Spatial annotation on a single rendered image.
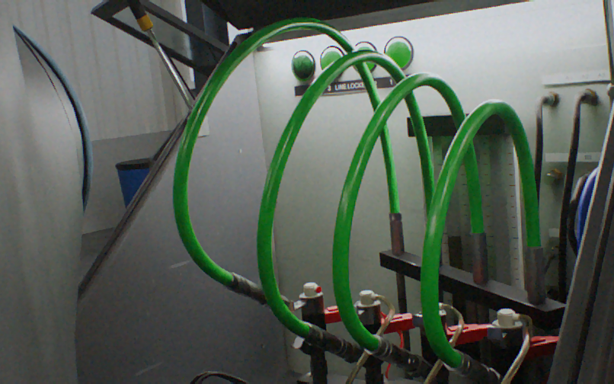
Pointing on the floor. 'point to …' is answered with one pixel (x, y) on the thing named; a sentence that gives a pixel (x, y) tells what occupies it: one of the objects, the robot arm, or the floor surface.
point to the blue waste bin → (132, 177)
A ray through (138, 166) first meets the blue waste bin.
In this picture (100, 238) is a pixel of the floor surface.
